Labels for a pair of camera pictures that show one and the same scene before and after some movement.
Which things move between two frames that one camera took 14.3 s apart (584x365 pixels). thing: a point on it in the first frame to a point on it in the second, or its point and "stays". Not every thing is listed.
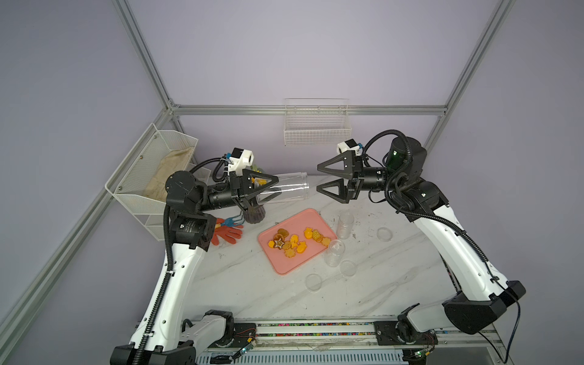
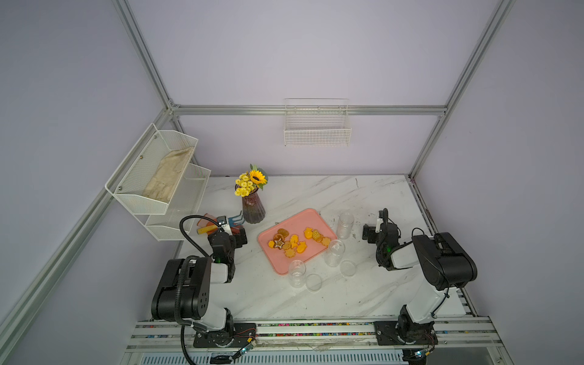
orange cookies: [310, 233] stays
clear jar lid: [347, 268] stays
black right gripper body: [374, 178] to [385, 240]
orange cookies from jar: [293, 245] stays
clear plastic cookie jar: [345, 224] stays
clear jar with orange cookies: [334, 252] stays
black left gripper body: [221, 198] to [236, 242]
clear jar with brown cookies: [294, 186] to [297, 269]
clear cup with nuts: [278, 240] stays
